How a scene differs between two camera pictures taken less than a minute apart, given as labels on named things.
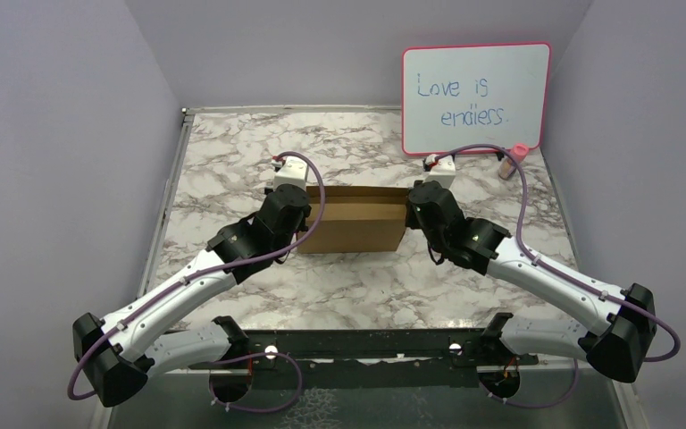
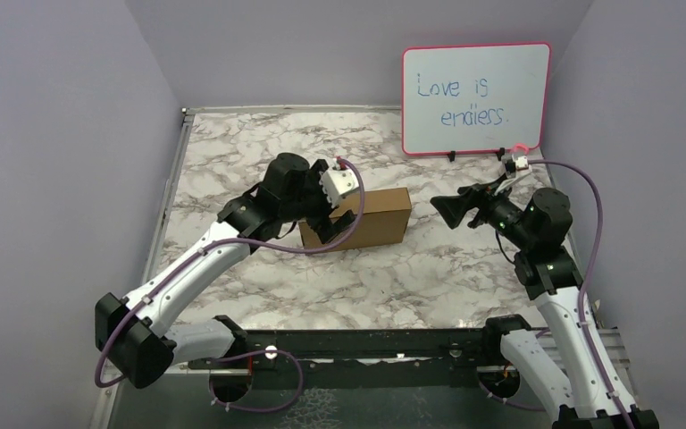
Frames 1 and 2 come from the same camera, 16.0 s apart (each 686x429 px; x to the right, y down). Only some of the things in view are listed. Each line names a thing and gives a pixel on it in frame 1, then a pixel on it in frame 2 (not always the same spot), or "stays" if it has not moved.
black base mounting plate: [368, 359] stays
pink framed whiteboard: [494, 94] stays
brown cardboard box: [358, 219] stays
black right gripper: [409, 219] -> [454, 207]
